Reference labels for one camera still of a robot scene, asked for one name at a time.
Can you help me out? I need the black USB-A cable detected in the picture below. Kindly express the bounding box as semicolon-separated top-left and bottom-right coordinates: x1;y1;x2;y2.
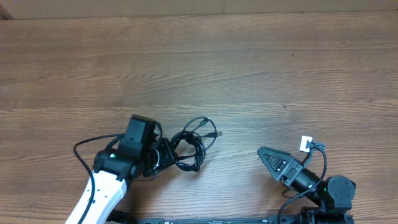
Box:
169;130;223;173

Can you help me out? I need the black USB-C cable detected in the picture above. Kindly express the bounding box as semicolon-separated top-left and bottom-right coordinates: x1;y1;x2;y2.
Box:
174;116;218;156

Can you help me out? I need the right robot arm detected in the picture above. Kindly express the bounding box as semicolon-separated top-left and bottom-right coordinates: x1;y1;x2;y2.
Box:
257;145;356;224

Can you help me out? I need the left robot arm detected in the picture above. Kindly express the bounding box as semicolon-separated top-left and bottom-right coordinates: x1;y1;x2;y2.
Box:
66;114;168;224

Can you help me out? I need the cardboard back panel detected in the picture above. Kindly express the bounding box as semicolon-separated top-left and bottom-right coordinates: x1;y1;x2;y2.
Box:
1;0;397;19

